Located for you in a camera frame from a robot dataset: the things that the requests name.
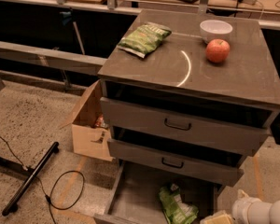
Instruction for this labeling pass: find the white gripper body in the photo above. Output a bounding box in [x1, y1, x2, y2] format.
[231, 189, 272, 224]

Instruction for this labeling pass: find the bottom grey open drawer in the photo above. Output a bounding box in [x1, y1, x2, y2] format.
[94, 161, 218, 224]

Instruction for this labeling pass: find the light green rice chip bag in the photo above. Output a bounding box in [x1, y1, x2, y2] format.
[159, 183, 199, 224]

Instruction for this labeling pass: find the grey drawer cabinet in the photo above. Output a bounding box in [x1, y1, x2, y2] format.
[99, 10, 280, 158]

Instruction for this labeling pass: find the dark green chip bag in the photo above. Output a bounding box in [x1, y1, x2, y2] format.
[117, 22, 172, 58]

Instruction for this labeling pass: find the black stand leg bar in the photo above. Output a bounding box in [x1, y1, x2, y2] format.
[2, 142, 59, 217]

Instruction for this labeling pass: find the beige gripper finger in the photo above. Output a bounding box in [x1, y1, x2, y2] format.
[200, 211, 234, 224]

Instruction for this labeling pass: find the middle grey drawer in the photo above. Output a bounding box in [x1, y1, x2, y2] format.
[107, 139, 244, 187]

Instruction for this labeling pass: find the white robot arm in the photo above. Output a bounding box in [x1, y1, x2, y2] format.
[200, 189, 280, 224]

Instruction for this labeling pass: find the top grey drawer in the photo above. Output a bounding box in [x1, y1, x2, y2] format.
[100, 97, 268, 156]

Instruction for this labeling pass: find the cardboard box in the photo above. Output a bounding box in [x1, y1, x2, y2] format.
[60, 81, 113, 161]

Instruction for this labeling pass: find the red snack pack in box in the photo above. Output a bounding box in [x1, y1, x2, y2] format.
[94, 115, 108, 129]

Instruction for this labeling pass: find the red apple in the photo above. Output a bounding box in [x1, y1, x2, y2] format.
[205, 39, 231, 63]

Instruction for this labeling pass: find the white bowl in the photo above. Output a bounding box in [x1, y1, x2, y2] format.
[200, 20, 233, 44]

